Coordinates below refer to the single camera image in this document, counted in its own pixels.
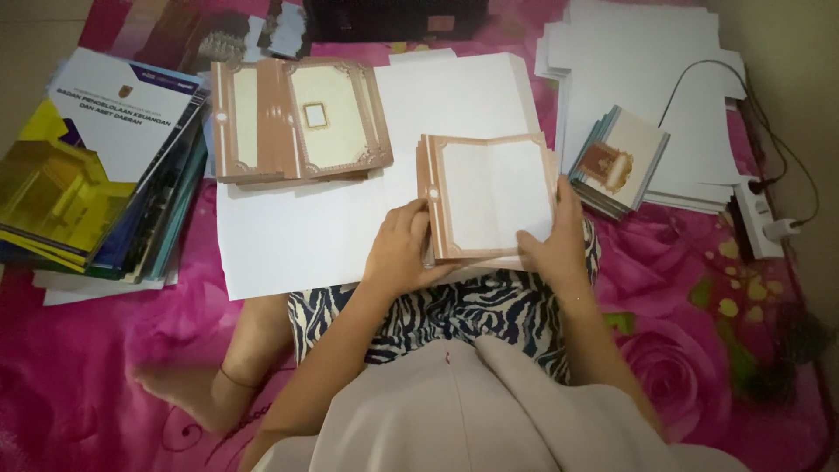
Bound person's right hand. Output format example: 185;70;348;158
516;175;595;283

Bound person's left hand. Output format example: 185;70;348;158
362;198;460;298

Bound stack of brown-bordered cards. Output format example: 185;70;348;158
416;132;560;271

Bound zebra print shorts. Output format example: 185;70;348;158
288;218;602;386

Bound stack of teal-edged cards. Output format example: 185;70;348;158
568;104;671;221

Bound large white paper sheets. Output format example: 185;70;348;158
215;47;542;302

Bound pink floral blanket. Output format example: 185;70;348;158
0;0;835;472

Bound pile of brown framed covers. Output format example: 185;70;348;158
210;56;395;191

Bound white shirt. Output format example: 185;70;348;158
252;336;749;472

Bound white power strip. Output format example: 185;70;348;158
729;176;785;261

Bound heap of white paper sheets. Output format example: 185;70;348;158
534;0;749;215

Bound person's left leg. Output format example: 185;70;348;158
130;293;297;435

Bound white charger plug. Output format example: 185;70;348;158
763;218;802;243

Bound dark box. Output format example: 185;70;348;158
302;0;500;44

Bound small grey paper stack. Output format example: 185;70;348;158
266;0;310;60

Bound stack of printed booklets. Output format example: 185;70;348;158
0;46;212;307

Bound dark brown folded prints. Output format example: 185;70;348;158
77;0;266;74

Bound thin ankle bracelet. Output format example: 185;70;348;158
219;366;260;392

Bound black cable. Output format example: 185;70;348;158
657;59;822;228

